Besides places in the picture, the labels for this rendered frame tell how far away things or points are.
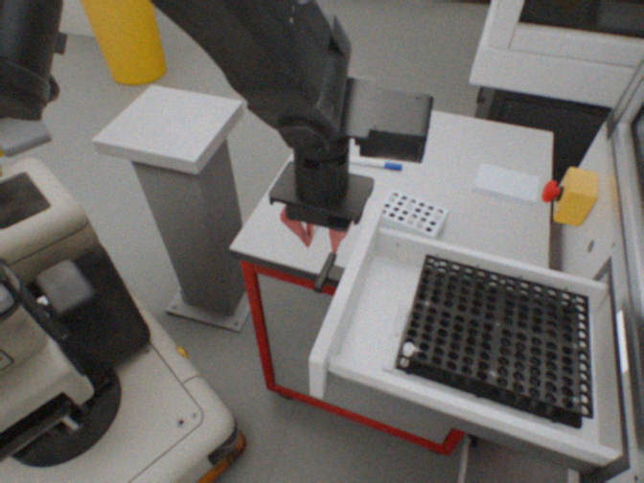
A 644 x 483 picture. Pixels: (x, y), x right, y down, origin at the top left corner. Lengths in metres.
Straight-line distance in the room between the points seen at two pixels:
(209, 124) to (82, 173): 1.37
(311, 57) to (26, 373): 0.63
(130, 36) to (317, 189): 2.61
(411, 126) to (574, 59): 0.94
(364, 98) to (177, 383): 1.03
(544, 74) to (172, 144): 0.93
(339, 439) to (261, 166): 1.38
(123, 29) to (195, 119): 1.78
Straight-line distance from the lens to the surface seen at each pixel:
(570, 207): 0.87
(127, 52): 3.03
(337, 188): 0.45
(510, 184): 1.04
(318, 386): 0.59
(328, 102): 0.32
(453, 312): 0.62
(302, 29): 0.29
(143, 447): 1.25
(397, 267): 0.74
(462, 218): 0.95
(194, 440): 1.22
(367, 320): 0.67
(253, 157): 2.35
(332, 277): 0.62
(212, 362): 1.61
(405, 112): 0.38
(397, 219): 0.87
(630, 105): 0.89
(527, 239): 0.96
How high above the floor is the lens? 1.40
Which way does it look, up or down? 49 degrees down
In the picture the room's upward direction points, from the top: straight up
